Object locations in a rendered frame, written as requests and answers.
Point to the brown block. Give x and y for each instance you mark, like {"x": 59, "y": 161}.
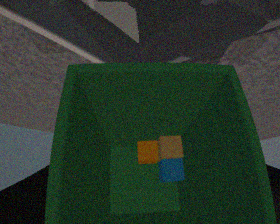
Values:
{"x": 170, "y": 147}

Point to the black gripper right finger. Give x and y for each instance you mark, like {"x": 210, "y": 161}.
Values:
{"x": 274, "y": 178}

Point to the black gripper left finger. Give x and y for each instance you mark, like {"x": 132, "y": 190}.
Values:
{"x": 24, "y": 202}

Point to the orange block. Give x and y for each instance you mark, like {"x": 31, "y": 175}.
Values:
{"x": 147, "y": 152}

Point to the green open-top square container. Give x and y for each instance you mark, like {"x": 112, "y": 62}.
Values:
{"x": 106, "y": 108}

